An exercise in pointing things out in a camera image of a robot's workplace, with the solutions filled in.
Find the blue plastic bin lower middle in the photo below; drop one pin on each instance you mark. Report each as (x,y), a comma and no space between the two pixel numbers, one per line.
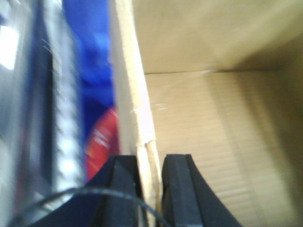
(89,22)

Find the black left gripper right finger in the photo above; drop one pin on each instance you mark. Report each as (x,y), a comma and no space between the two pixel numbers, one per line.
(188,200)

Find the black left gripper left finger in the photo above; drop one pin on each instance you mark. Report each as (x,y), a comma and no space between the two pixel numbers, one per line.
(110,199)

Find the stainless steel shelf rail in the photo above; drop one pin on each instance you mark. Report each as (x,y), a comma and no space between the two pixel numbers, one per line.
(40,128)

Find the red snack package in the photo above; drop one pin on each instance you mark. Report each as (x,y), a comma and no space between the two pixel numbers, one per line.
(102,142)

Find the brown cardboard carton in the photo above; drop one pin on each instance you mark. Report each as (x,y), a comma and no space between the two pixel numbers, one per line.
(221,80)

